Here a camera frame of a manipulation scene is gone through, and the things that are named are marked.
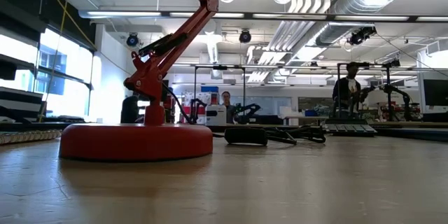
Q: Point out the red desk lamp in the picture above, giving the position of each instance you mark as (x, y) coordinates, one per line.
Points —
(140, 140)

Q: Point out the keyboard on far table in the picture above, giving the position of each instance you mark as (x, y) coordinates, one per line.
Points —
(350, 129)

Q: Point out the black background rig frame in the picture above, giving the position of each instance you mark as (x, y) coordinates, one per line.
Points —
(388, 87)
(218, 66)

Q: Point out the black monitor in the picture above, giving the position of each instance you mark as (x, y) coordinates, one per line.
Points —
(435, 94)

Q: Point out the long ceiling light bar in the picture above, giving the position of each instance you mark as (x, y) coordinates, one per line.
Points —
(122, 14)

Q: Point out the black background robot arm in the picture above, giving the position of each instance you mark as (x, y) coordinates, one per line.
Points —
(246, 110)
(196, 108)
(399, 92)

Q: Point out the dark side desk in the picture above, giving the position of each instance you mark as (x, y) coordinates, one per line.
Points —
(17, 101)

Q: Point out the black office chair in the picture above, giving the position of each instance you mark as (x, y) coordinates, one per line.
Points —
(129, 110)

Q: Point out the white box device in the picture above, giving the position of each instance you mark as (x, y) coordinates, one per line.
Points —
(216, 115)

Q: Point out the person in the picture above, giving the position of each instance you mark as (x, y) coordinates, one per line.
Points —
(227, 106)
(348, 91)

